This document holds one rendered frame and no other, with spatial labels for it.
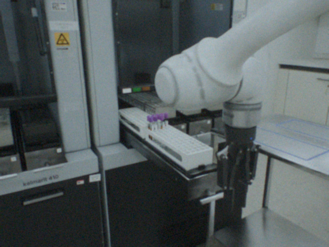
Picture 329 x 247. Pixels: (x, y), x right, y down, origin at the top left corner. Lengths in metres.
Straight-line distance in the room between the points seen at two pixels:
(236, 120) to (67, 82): 0.73
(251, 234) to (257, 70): 1.03
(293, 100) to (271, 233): 2.18
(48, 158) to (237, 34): 0.86
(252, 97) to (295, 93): 2.82
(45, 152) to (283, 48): 3.00
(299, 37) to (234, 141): 3.19
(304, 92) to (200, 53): 2.93
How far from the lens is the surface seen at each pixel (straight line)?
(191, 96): 0.49
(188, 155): 0.84
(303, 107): 3.42
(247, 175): 0.76
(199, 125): 1.36
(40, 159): 1.13
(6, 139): 1.18
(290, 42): 3.69
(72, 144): 1.23
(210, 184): 0.89
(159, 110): 1.31
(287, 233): 1.58
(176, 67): 0.49
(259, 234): 1.53
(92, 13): 1.18
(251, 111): 0.65
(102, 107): 1.22
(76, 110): 1.19
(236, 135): 0.67
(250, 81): 0.61
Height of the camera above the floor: 1.21
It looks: 18 degrees down
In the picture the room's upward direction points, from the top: straight up
